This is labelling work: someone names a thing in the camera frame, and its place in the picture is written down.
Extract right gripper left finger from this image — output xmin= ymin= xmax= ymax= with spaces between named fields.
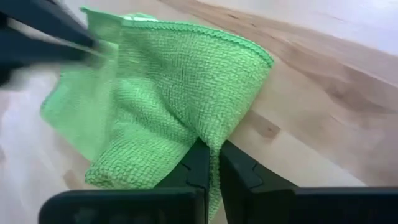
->
xmin=154 ymin=138 xmax=211 ymax=191

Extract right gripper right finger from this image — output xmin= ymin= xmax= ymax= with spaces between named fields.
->
xmin=220 ymin=140 xmax=298 ymax=224

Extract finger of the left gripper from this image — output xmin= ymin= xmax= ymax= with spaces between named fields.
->
xmin=0 ymin=26 xmax=91 ymax=86
xmin=0 ymin=0 xmax=98 ymax=49

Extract green microfiber towel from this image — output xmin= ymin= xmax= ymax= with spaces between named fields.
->
xmin=40 ymin=6 xmax=275 ymax=222

